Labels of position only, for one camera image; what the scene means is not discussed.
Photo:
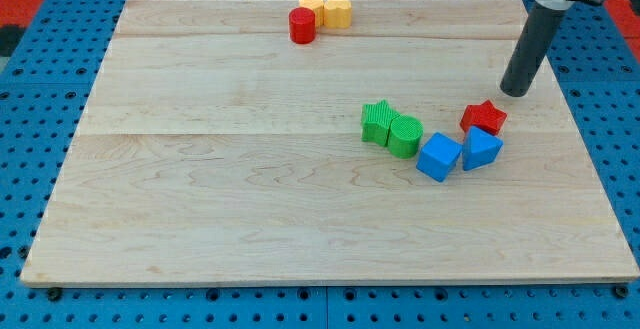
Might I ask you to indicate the red cylinder block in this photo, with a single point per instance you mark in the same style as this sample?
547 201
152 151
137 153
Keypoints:
302 29

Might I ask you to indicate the blue triangle block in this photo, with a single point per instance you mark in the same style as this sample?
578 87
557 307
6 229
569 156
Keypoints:
480 148

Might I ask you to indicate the yellow hexagon block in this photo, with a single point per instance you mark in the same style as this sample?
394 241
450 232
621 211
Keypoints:
317 6

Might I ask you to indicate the light wooden board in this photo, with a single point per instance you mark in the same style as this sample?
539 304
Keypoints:
214 152

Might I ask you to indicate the green cylinder block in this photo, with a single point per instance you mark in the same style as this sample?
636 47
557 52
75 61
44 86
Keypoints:
405 134

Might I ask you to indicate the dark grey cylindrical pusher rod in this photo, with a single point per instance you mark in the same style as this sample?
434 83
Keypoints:
536 37

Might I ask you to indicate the red star block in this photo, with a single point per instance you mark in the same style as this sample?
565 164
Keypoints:
485 116

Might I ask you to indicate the green star block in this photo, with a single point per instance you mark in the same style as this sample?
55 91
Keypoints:
376 119

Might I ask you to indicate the blue cube block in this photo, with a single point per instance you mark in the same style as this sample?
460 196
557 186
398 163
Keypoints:
438 156

